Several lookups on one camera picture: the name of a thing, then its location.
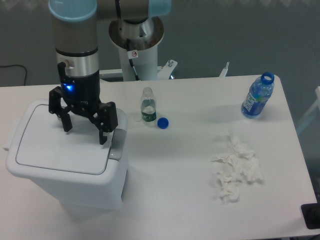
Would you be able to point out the white trash can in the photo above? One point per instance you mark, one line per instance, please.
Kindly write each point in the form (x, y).
(102, 191)

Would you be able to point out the white trash can lid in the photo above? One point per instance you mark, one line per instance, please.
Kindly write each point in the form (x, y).
(43, 143)

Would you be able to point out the blue bottle cap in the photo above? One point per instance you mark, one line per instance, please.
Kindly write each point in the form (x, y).
(162, 122)

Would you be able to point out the crumpled white tissue pile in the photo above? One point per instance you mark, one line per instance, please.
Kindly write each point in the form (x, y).
(236, 166)

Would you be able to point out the blue water bottle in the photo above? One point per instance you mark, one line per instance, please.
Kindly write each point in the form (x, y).
(259, 93)

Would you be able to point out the black device at edge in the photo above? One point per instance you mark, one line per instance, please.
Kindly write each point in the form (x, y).
(311, 215)

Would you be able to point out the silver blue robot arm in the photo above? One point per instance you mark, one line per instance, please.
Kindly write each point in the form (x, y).
(77, 25)

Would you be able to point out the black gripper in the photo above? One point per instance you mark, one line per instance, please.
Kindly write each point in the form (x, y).
(82, 95)

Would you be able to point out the clear green label bottle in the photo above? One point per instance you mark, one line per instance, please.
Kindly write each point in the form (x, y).
(148, 105)

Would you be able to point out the white table frame bracket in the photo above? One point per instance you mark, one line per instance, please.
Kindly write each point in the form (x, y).
(224, 71)

